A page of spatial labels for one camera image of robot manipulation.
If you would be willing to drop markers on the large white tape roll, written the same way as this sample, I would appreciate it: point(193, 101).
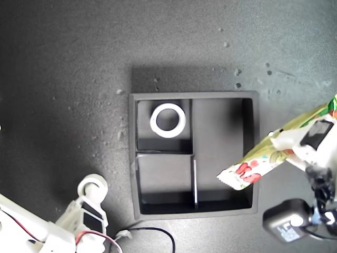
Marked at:
point(154, 124)

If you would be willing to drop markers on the black compartment tray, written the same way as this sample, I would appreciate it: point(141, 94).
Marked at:
point(218, 126)

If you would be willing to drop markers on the green red snack bar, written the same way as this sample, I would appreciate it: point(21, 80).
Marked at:
point(250, 168)

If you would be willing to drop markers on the small white tape roll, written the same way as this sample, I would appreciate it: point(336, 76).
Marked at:
point(103, 187)

